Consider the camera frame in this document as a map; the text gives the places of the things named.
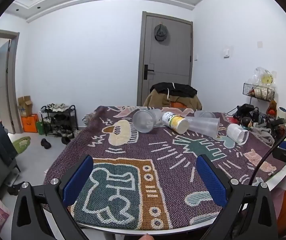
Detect black wire basket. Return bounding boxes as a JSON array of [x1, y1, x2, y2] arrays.
[[242, 83, 276, 102]]

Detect wide clear plastic cup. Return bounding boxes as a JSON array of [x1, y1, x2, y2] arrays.
[[132, 109, 164, 133]]

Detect dark jacket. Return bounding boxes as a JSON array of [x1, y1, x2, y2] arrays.
[[0, 122, 18, 167]]

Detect black sock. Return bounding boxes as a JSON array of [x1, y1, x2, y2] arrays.
[[7, 181, 26, 196]]

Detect black electronic device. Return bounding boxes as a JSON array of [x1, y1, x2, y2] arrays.
[[233, 103, 260, 120]]

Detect black cable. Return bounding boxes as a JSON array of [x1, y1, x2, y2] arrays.
[[248, 110, 286, 187]]

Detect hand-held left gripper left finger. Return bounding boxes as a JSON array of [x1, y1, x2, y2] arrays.
[[11, 154, 94, 240]]

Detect clear plastic bag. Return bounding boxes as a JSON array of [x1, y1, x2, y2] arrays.
[[252, 66, 278, 90]]

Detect small clear plastic cup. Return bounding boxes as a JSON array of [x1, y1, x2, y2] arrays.
[[194, 111, 216, 119]]

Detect dark green hat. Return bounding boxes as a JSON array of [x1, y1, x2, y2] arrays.
[[154, 23, 169, 42]]

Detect green bag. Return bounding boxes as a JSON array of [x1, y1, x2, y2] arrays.
[[35, 120, 45, 135]]

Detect white frosted plastic cup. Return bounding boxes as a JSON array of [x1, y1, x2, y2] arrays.
[[226, 123, 250, 145]]

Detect brown jacket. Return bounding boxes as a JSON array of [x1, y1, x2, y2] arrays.
[[143, 89, 203, 111]]

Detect black shoe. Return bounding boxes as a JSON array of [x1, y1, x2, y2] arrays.
[[40, 138, 52, 150]]

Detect chair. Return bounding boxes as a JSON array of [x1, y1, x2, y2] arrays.
[[169, 100, 191, 109]]

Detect black garment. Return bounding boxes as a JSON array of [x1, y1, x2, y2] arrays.
[[150, 82, 198, 97]]

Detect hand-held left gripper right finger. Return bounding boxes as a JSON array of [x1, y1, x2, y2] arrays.
[[196, 154, 279, 240]]

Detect black shoe rack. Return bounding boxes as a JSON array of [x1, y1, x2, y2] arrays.
[[40, 104, 79, 137]]

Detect grey open door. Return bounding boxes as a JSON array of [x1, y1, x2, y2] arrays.
[[0, 39, 17, 134]]

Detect black door handle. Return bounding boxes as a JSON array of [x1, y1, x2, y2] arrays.
[[144, 65, 155, 80]]

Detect printed woven blanket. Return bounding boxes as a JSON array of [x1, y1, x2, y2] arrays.
[[43, 105, 286, 230]]

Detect green slipper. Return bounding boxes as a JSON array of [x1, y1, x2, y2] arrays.
[[11, 136, 31, 155]]

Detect yellow and white paper cup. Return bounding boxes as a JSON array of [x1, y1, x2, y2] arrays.
[[161, 112, 190, 134]]

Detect orange box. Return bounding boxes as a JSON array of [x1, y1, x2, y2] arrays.
[[21, 114, 39, 133]]

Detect cardboard box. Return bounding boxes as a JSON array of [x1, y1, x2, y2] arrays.
[[17, 95, 34, 117]]

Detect grey cloth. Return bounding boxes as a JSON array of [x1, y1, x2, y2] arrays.
[[250, 126, 277, 147]]

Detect brown toy figure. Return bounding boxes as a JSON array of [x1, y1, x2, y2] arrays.
[[266, 100, 278, 117]]

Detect black-haired figurine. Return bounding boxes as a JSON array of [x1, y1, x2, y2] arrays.
[[240, 116, 253, 130]]

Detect tall clear plastic cup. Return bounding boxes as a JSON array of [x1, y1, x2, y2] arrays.
[[185, 117, 220, 139]]

